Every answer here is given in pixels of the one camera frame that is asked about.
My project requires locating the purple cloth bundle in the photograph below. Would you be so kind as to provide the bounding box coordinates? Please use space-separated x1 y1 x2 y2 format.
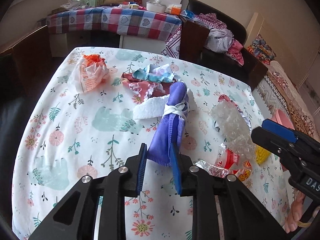
148 82 189 167

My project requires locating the yellow foam fruit net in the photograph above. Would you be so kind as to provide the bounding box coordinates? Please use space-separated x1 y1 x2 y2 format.
255 145 271 165

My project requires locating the clear bubble wrap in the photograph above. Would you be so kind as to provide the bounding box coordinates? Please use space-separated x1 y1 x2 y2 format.
210 99 256 170

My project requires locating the red snack wrapper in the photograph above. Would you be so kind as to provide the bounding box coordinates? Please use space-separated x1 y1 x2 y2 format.
195 94 256 181

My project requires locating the blue floral paper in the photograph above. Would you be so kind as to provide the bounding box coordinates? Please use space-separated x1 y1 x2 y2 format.
121 64 181 104

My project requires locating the orange white plastic bag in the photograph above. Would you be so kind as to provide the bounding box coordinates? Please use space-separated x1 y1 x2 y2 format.
68 54 110 94

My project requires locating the pink plastic trash bucket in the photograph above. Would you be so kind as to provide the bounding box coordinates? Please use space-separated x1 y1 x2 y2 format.
271 109 295 129

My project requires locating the right hand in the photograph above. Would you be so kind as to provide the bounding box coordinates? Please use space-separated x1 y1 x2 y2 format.
284 191 311 233

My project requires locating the bed with patterned quilt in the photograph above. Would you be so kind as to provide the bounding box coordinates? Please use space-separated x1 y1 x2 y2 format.
244 12 319 140

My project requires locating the black leather armchair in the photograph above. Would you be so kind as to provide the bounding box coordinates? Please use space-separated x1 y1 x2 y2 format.
180 0 267 89

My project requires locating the colourful comic pillow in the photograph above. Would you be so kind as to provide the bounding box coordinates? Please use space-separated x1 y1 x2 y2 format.
247 34 276 64

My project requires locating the dark wooden side cabinet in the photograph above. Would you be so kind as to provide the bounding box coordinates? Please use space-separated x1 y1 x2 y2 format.
179 20 210 63

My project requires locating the pile of clothes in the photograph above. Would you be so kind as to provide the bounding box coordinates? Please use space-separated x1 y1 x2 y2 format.
181 10 244 66

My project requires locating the plaid checkered tablecloth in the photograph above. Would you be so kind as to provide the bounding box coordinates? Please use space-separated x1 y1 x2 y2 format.
46 7 182 41

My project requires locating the orange tissue box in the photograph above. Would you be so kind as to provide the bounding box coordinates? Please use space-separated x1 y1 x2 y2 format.
165 4 182 15

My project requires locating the white round bowl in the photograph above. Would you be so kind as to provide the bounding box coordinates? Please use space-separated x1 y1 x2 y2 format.
146 2 167 14

